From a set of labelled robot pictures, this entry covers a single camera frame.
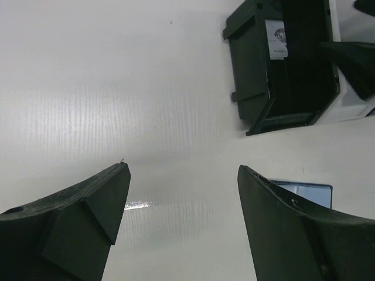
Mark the blue leather card holder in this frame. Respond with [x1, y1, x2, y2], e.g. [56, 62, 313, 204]
[270, 179, 333, 209]

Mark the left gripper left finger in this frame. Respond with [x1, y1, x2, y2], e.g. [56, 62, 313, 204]
[1, 162, 131, 280]

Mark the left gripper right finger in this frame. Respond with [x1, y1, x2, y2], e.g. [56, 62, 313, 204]
[237, 166, 374, 280]

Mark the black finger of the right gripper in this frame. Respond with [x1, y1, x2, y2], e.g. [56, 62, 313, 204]
[319, 42, 374, 101]

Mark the black white card tray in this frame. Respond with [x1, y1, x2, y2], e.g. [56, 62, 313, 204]
[221, 0, 375, 137]

